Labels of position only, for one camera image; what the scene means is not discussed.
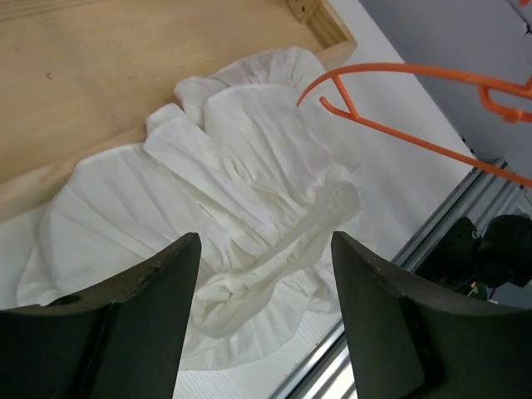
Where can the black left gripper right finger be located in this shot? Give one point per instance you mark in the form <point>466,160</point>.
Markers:
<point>410,338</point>

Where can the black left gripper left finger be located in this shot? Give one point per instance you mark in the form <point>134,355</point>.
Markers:
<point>120,338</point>

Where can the white ruffled skirt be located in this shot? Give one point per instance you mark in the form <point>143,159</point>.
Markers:
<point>263,180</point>

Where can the orange plastic hanger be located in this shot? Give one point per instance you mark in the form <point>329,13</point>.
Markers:
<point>484,85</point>

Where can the wooden clothes rack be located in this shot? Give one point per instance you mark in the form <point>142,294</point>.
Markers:
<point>79,77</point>

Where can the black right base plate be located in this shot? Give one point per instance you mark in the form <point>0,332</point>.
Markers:
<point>475,264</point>

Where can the aluminium mounting rail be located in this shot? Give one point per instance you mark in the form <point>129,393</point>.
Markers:
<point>327,371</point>

